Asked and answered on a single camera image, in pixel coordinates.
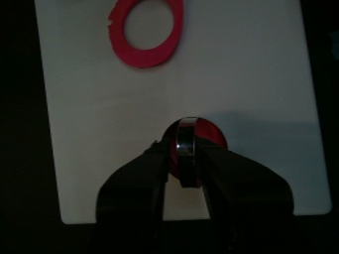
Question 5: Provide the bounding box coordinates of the red dough ring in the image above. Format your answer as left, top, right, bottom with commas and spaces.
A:
107, 0, 185, 69

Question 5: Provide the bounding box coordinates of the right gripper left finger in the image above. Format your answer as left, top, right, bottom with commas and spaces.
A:
92, 139, 172, 254

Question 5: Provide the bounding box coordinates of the white cutting board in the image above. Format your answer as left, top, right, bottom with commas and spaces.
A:
33, 0, 333, 225

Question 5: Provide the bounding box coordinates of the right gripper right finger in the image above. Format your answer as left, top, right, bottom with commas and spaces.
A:
195, 138, 301, 254

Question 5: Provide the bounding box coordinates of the red dough disc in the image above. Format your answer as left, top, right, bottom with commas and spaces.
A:
160, 117, 229, 187

